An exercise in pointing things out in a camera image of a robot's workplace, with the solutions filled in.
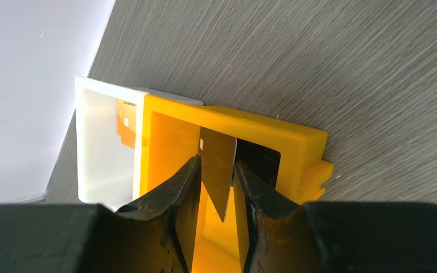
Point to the black cards in yellow bin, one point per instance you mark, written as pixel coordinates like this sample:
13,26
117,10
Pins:
263,161

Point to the yellow plastic bin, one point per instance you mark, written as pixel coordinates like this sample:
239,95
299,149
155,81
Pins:
170,136

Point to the orange box in white bin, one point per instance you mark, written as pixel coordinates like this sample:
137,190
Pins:
126,122

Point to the white plastic bin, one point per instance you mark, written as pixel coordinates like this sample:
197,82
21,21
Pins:
108,172

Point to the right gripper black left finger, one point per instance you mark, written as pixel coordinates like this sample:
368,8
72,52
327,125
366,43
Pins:
154,233

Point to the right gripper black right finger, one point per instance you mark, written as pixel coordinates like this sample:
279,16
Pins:
276,234

